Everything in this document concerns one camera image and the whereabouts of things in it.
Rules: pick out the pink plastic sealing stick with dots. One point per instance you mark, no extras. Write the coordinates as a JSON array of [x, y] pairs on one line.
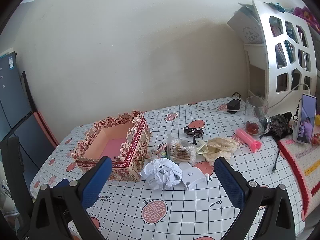
[[248, 140]]

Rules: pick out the pink board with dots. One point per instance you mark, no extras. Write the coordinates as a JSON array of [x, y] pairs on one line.
[[46, 130]]

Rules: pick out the black power adapter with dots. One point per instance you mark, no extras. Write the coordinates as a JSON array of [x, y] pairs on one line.
[[233, 105]]

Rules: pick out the floral paper gift box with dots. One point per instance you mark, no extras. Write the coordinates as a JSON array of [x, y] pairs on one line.
[[135, 145]]

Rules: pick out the teal fabric flower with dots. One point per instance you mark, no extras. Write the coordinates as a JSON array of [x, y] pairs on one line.
[[276, 6]]

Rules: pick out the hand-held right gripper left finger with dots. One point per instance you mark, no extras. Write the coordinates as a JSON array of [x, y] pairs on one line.
[[96, 182]]

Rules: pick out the white plastic holder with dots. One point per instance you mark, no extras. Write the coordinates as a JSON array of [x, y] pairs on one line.
[[192, 176]]

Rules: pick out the white paper ball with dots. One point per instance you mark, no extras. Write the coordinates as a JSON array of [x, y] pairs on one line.
[[160, 172]]

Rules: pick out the smartphone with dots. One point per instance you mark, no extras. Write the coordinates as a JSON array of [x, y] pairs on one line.
[[307, 115]]

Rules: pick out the grey album book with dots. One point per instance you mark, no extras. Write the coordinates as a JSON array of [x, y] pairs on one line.
[[246, 27]]

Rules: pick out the purple fabric flower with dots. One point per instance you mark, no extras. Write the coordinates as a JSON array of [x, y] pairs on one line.
[[306, 13]]

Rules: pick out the grid print desktop tablecloth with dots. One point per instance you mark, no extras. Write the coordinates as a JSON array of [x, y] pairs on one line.
[[175, 205]]

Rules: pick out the cream lace cloth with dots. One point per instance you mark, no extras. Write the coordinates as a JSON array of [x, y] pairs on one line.
[[220, 146]]

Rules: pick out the clear drinking glass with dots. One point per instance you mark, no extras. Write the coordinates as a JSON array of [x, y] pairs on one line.
[[255, 110]]

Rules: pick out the cream plastic clip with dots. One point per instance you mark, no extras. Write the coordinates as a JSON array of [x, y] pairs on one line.
[[201, 150]]

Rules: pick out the clear bag of cotton swabs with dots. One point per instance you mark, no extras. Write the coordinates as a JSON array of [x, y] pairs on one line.
[[181, 151]]

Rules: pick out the dark blue cabinet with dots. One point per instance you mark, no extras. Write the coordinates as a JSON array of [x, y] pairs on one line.
[[15, 100]]

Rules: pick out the black mesh cloth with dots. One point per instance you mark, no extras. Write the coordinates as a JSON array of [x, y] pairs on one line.
[[280, 125]]

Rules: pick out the white lattice bookshelf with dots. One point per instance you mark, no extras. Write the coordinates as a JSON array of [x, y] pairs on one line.
[[268, 62]]

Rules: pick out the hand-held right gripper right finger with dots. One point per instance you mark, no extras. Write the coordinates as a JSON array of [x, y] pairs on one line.
[[230, 185]]

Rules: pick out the black board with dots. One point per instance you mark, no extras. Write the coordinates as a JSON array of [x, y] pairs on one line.
[[27, 90]]

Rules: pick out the pink white crochet mat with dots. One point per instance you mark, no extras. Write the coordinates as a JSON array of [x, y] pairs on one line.
[[300, 162]]

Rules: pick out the clear ball with red bits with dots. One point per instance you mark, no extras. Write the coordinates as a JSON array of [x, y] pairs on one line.
[[251, 127]]

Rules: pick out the black toy car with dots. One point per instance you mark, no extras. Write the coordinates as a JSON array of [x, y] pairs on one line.
[[193, 131]]

